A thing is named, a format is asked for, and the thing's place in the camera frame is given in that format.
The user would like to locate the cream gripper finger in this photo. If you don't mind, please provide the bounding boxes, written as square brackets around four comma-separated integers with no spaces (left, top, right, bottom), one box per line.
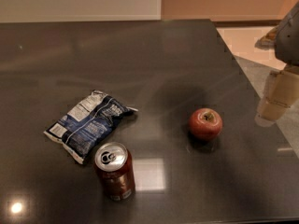
[256,64,299,121]

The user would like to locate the red apple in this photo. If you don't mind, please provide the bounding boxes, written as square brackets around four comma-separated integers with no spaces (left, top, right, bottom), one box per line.
[188,108,223,141]

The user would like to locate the blue chip bag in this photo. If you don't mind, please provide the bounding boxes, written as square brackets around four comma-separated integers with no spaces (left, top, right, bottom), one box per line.
[44,91,136,164]

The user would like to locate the red soda can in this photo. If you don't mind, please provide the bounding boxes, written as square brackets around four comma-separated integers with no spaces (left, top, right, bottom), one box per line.
[94,142,135,201]

